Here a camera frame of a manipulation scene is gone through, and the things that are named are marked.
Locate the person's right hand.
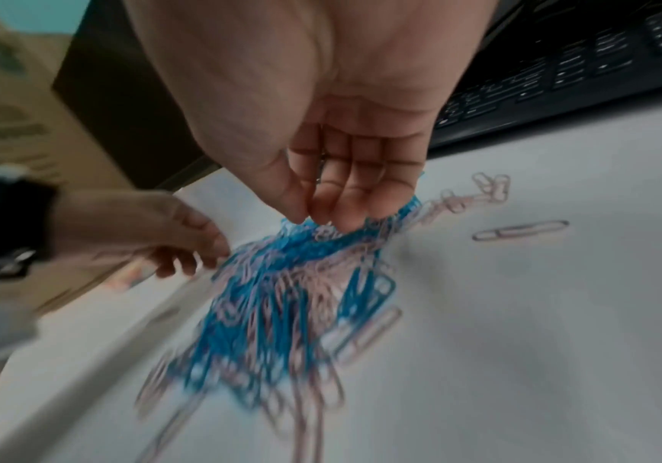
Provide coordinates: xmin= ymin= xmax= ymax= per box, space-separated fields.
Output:
xmin=121 ymin=0 xmax=501 ymax=227

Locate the black keyboard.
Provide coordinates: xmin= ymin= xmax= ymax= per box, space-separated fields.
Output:
xmin=425 ymin=0 xmax=662 ymax=157

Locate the pile of blue pink paperclips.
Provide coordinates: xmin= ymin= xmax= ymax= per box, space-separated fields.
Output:
xmin=133 ymin=169 xmax=571 ymax=463

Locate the brown cardboard box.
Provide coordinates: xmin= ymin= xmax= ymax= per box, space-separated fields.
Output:
xmin=0 ymin=31 xmax=135 ymax=318

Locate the white table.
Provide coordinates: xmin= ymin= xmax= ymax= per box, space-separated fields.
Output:
xmin=0 ymin=90 xmax=662 ymax=463

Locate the green backdrop cloth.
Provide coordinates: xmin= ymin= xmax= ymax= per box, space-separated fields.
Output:
xmin=0 ymin=0 xmax=84 ymax=40

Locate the person's left hand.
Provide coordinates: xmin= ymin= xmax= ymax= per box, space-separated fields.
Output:
xmin=50 ymin=189 xmax=233 ymax=280

